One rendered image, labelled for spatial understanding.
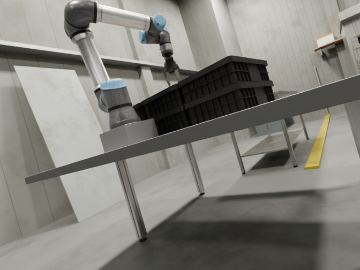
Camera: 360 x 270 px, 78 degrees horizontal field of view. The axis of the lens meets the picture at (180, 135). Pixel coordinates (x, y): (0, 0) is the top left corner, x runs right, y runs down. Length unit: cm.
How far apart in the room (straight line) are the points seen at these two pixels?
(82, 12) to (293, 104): 102
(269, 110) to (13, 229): 348
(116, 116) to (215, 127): 61
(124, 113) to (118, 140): 12
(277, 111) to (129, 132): 65
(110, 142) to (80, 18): 59
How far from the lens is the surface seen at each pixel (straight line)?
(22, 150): 375
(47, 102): 370
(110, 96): 107
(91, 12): 123
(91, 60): 126
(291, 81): 848
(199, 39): 803
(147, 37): 141
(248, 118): 49
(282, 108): 48
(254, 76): 108
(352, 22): 599
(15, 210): 367
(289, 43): 864
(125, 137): 97
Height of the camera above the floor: 69
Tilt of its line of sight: level
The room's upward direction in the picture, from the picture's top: 16 degrees counter-clockwise
